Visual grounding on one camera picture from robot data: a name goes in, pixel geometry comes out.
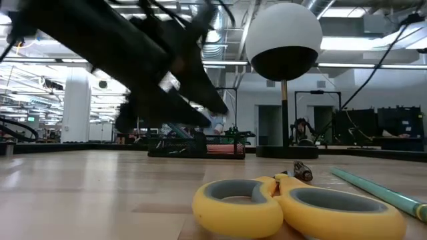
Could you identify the long ceiling light strip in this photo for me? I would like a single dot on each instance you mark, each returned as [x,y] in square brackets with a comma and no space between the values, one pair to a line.
[227,62]
[350,65]

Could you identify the dark brown pen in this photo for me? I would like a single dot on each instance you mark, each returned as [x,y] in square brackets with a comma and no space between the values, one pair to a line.
[303,170]

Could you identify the black background rig frame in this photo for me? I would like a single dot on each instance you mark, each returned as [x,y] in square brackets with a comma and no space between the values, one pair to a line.
[317,92]
[230,88]

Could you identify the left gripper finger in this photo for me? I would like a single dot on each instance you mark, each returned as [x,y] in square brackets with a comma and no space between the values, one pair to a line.
[160,113]
[200,73]

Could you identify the white globe table lamp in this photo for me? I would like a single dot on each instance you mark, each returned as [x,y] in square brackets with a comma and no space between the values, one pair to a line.
[283,26]

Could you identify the white building pillar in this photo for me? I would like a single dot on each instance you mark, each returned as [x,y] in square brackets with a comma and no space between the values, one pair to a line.
[76,113]

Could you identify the silver ventilation duct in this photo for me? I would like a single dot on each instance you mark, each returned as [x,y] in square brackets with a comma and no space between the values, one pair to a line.
[215,51]

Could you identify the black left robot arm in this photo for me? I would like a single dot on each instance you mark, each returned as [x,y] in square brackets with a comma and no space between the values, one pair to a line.
[83,36]

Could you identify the black background cabinet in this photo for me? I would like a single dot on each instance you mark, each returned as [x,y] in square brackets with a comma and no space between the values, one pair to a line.
[340,126]
[400,120]

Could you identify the person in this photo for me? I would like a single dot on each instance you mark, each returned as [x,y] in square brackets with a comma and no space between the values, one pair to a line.
[218,126]

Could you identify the pink sticky note pad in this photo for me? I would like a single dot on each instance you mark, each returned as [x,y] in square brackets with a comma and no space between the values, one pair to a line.
[220,149]

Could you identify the teal pen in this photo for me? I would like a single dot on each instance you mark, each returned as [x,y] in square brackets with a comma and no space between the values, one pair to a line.
[180,130]

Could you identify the long teal pencil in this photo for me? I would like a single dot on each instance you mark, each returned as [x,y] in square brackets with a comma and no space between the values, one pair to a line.
[380,192]

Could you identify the black mesh desk organizer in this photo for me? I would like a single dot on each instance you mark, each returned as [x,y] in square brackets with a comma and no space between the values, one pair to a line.
[187,150]

